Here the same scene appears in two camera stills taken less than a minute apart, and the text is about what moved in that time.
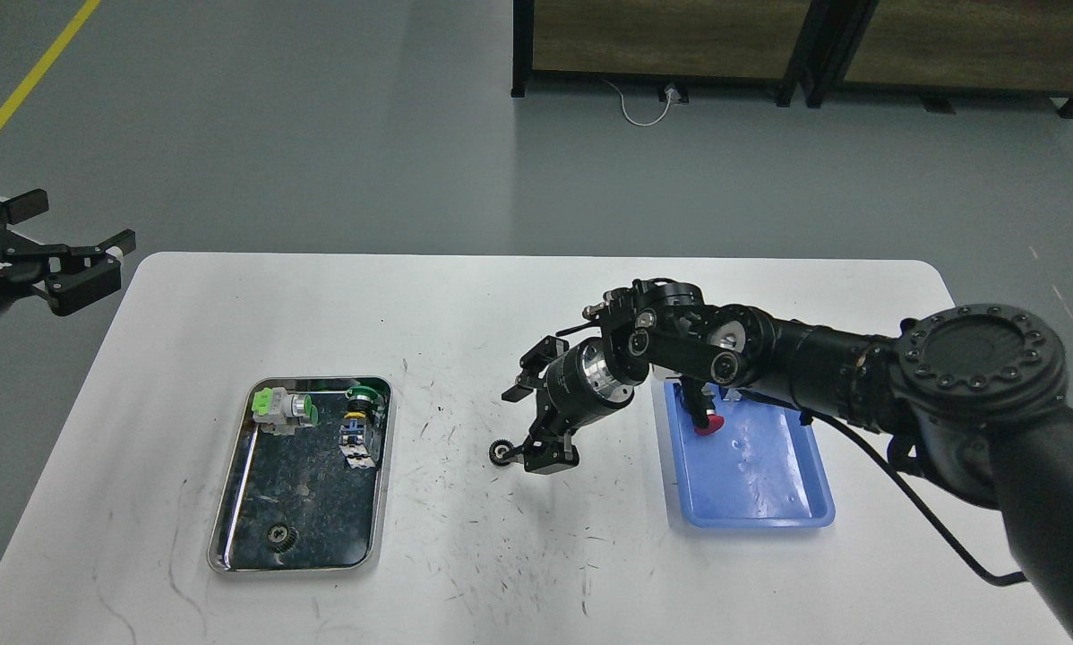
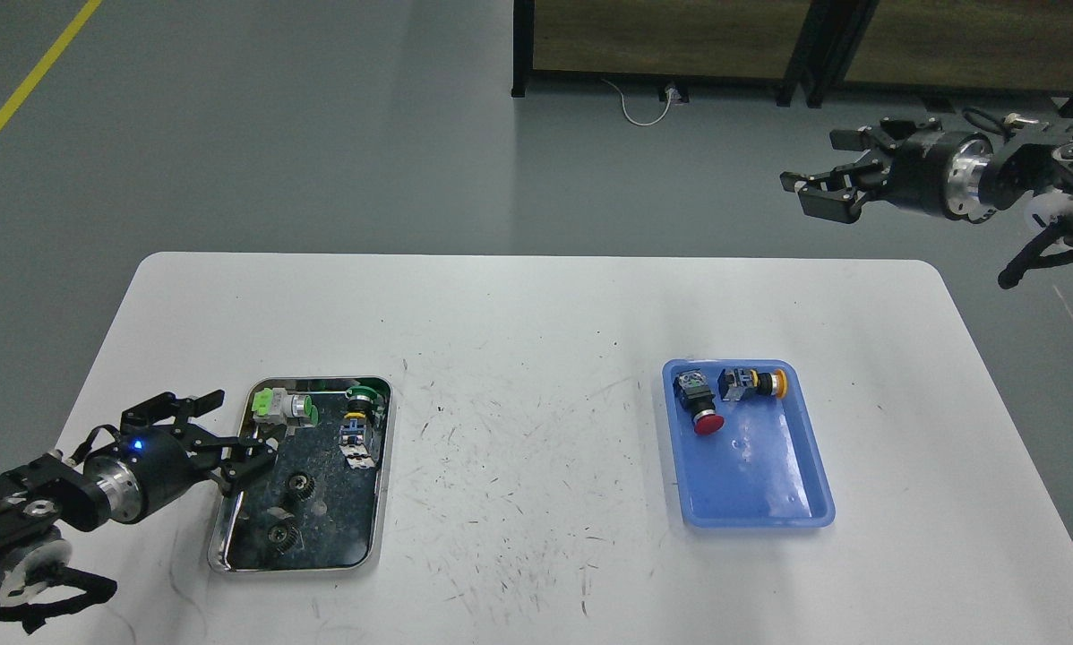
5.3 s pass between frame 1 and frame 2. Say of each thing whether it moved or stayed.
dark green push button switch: stayed
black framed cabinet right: stayed
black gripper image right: moved
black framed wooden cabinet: stayed
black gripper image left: moved
